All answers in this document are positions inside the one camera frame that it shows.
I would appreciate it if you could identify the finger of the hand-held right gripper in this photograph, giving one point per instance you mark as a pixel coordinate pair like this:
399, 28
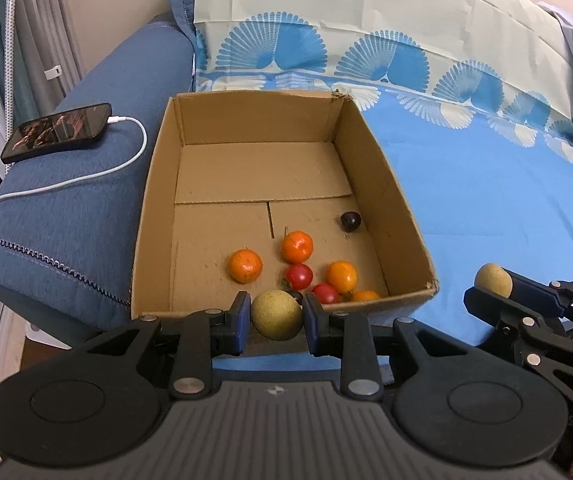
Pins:
486, 306
533, 291

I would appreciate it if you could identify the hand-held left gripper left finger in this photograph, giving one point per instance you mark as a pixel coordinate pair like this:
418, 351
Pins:
241, 321

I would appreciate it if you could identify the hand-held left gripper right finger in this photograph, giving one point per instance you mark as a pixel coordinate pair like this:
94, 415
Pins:
315, 329

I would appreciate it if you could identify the tan longan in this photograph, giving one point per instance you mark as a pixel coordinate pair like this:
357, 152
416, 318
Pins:
276, 315
492, 280

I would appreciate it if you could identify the red cherry tomato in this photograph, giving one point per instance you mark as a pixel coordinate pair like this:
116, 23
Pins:
299, 276
326, 293

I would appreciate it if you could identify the dark purple grape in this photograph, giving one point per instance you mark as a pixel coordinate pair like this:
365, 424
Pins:
294, 294
351, 221

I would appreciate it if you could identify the orange cherry tomato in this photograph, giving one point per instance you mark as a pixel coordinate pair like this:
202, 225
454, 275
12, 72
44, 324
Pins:
246, 266
366, 296
297, 247
342, 276

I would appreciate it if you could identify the brown cardboard box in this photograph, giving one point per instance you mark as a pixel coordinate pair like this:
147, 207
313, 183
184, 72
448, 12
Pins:
261, 185

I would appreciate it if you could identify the blue fan-print bed sheet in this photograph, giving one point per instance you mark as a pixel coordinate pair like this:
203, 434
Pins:
476, 200

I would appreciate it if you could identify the blue sofa armrest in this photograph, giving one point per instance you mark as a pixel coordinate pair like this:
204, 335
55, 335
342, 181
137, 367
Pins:
76, 210

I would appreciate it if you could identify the black smartphone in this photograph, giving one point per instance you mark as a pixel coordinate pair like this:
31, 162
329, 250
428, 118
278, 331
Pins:
56, 131

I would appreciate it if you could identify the white plastic clip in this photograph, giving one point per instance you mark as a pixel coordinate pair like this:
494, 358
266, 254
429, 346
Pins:
53, 71

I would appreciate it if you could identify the grey curtain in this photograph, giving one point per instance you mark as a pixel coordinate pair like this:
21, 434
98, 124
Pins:
46, 25

